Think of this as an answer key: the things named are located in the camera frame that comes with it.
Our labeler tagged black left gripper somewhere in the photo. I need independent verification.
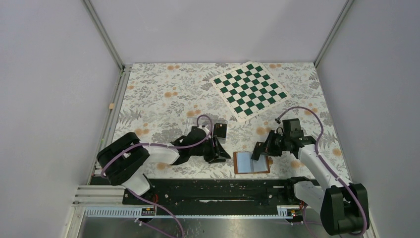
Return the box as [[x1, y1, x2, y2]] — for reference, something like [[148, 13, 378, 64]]
[[190, 135, 230, 164]]

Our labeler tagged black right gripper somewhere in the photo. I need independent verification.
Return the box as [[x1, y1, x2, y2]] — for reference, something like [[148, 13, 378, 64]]
[[257, 129, 290, 157]]

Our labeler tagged brown leather card holder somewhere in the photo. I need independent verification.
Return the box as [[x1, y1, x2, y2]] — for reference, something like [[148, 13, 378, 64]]
[[233, 152, 272, 175]]

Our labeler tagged clear acrylic card box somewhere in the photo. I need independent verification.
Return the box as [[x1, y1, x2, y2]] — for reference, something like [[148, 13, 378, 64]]
[[184, 117, 228, 144]]

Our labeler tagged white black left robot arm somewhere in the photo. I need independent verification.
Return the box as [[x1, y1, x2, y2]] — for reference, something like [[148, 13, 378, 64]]
[[96, 125, 231, 204]]

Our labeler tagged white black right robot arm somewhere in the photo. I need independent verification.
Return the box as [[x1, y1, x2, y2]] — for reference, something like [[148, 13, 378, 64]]
[[251, 119, 369, 236]]

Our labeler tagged green white checkered mat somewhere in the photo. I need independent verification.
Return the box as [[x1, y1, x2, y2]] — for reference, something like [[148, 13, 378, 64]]
[[210, 61, 291, 122]]

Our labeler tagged floral patterned table cloth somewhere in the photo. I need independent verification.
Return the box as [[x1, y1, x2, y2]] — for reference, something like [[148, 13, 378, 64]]
[[106, 62, 348, 180]]

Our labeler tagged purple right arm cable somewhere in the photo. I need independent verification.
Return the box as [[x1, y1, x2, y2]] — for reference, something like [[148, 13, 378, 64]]
[[275, 106, 368, 236]]

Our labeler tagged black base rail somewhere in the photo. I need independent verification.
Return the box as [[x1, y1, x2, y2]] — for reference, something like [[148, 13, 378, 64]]
[[142, 179, 301, 216]]

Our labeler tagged white slotted cable duct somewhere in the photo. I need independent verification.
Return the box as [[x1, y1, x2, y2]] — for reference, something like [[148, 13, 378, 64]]
[[85, 205, 298, 219]]

